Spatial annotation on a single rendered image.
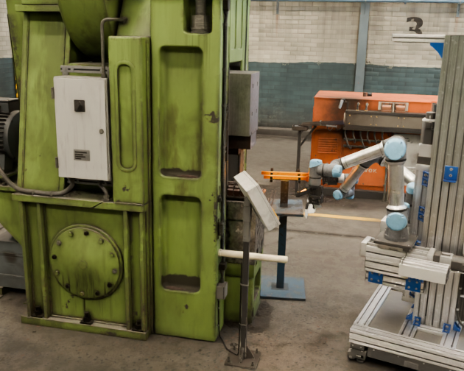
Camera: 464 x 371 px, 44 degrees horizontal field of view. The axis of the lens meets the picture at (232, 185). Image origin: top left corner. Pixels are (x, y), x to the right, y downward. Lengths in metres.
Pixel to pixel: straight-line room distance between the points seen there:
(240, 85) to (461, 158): 1.41
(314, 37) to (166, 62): 7.90
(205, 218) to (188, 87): 0.83
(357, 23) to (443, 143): 7.85
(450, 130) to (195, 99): 1.52
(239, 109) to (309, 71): 7.71
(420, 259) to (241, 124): 1.37
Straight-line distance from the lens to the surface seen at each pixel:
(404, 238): 3.60
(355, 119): 7.16
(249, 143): 3.77
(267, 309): 4.41
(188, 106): 3.57
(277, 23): 11.42
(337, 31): 11.30
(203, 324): 3.94
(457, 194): 3.67
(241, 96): 3.69
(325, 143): 7.37
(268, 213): 3.25
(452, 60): 3.55
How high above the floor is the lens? 2.02
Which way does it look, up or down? 15 degrees down
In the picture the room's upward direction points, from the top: 1 degrees clockwise
